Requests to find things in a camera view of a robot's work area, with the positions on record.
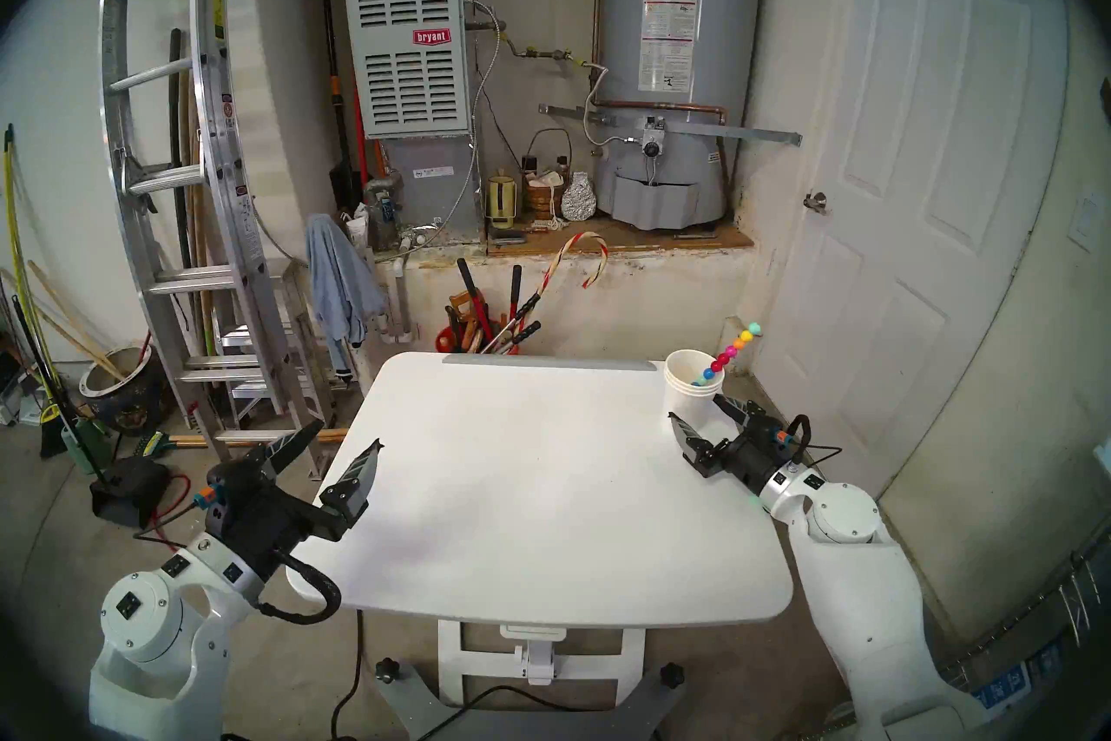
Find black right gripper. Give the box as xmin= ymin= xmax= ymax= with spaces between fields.
xmin=667 ymin=394 xmax=797 ymax=494

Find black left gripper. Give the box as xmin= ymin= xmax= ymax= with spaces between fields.
xmin=207 ymin=421 xmax=385 ymax=581

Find multicolour bead marker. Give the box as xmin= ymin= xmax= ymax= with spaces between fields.
xmin=692 ymin=321 xmax=765 ymax=387

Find red tool bucket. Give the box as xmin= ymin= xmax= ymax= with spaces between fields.
xmin=434 ymin=327 xmax=522 ymax=356

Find black dustpan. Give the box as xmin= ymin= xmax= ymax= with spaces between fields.
xmin=89 ymin=457 xmax=172 ymax=527

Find white pvc pipe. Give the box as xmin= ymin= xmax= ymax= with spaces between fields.
xmin=347 ymin=249 xmax=417 ymax=402

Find blue hanging cloth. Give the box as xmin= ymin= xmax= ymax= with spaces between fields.
xmin=306 ymin=214 xmax=387 ymax=375

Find dark glazed ceramic pot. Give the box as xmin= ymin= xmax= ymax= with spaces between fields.
xmin=78 ymin=344 xmax=170 ymax=436

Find plywood platform board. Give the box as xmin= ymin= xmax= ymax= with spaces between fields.
xmin=486 ymin=220 xmax=754 ymax=256

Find black grip loppers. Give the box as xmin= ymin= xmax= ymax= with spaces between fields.
xmin=482 ymin=295 xmax=543 ymax=354

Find white table stand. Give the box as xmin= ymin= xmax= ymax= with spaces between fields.
xmin=437 ymin=618 xmax=648 ymax=705

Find green plastic bottle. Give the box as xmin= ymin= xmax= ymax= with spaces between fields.
xmin=59 ymin=416 xmax=109 ymax=475

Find red white candy cane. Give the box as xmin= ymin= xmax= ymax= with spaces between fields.
xmin=486 ymin=231 xmax=610 ymax=354

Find grey table base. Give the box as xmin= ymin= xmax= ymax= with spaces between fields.
xmin=378 ymin=657 xmax=687 ymax=741

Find white panel door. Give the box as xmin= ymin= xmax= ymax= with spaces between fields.
xmin=751 ymin=0 xmax=1073 ymax=501

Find foil wrapped lump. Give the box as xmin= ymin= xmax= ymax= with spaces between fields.
xmin=560 ymin=171 xmax=597 ymax=222

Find grey water heater tank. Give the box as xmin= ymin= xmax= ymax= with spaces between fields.
xmin=590 ymin=0 xmax=769 ymax=231

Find wooden stake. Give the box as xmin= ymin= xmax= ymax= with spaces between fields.
xmin=26 ymin=259 xmax=127 ymax=382

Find yellow green thermos jug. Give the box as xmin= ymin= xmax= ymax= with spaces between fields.
xmin=486 ymin=169 xmax=519 ymax=230

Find black shovel orange collar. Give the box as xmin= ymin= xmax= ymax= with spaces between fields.
xmin=319 ymin=0 xmax=361 ymax=211

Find aluminium extension ladder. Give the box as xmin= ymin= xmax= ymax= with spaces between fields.
xmin=97 ymin=0 xmax=326 ymax=454

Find blue white printed box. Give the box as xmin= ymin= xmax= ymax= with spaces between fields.
xmin=972 ymin=644 xmax=1068 ymax=727

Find grey Bryant furnace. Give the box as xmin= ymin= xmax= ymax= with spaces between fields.
xmin=337 ymin=0 xmax=483 ymax=245

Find brass gas pipe with valve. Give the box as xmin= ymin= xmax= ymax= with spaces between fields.
xmin=502 ymin=40 xmax=608 ymax=72

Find black sleeved right arm cable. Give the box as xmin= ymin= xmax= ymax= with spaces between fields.
xmin=777 ymin=414 xmax=843 ymax=480

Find black sleeved arm cable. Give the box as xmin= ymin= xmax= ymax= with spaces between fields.
xmin=256 ymin=548 xmax=344 ymax=626
xmin=777 ymin=414 xmax=843 ymax=480

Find black sleeved left arm cable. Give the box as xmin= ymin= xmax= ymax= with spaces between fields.
xmin=256 ymin=548 xmax=344 ymax=626

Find red extension cable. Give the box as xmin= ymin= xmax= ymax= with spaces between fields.
xmin=148 ymin=474 xmax=196 ymax=540

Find black floor power cable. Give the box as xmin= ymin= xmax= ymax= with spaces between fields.
xmin=330 ymin=613 xmax=364 ymax=741

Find orange handle hand saw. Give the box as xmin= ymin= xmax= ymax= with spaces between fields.
xmin=444 ymin=292 xmax=478 ymax=354

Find wooden long tool handle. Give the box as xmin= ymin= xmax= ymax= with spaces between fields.
xmin=178 ymin=66 xmax=218 ymax=354

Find black cable on table base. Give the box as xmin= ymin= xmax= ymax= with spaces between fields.
xmin=434 ymin=683 xmax=600 ymax=741

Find wicker basket with handle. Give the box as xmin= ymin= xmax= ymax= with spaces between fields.
xmin=523 ymin=130 xmax=571 ymax=221

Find grey metal heater strap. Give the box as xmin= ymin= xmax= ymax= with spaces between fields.
xmin=538 ymin=104 xmax=804 ymax=148

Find red long tool handle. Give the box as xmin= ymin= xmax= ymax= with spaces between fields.
xmin=352 ymin=84 xmax=370 ymax=184

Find black long tool handle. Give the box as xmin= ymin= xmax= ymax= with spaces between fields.
xmin=168 ymin=27 xmax=194 ymax=271

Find chrome wire rack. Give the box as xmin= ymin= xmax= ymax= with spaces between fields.
xmin=825 ymin=522 xmax=1111 ymax=741

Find white flexible hose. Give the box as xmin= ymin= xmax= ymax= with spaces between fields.
xmin=583 ymin=62 xmax=648 ymax=145

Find yellow handle broom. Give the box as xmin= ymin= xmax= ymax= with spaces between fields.
xmin=3 ymin=125 xmax=70 ymax=461

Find white wall switch plate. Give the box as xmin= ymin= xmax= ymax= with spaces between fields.
xmin=1068 ymin=194 xmax=1103 ymax=254

